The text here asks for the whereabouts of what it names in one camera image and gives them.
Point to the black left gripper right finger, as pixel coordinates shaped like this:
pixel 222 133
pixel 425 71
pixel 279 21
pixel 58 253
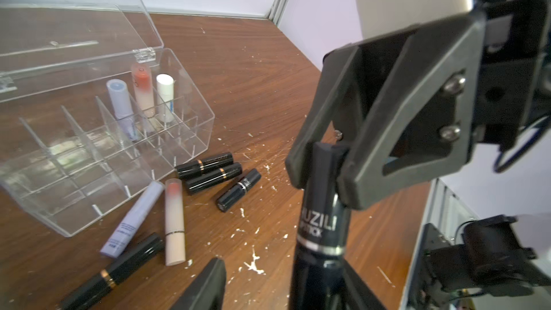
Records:
pixel 357 294

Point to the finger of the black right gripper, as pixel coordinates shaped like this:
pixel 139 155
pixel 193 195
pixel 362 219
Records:
pixel 335 80

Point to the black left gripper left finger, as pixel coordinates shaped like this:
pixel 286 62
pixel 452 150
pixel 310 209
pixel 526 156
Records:
pixel 207 290

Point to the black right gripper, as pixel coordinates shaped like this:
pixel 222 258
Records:
pixel 420 124

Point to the black silver lipstick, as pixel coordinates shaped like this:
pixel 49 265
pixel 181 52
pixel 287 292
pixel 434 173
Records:
pixel 317 280
pixel 238 190

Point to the black gold lipstick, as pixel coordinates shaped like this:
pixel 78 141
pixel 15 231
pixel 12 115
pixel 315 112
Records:
pixel 199 167
pixel 101 284
pixel 214 178

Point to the beige lipstick tube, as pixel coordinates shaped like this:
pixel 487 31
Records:
pixel 174 223

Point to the lavender lip balm tube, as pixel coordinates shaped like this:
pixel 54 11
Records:
pixel 123 110
pixel 128 227

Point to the white lip balm tube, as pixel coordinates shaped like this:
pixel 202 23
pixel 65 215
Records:
pixel 165 95

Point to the red capped lip balm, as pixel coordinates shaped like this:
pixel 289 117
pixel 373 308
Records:
pixel 143 88

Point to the clear acrylic lipstick organizer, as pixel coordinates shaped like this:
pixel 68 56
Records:
pixel 64 158

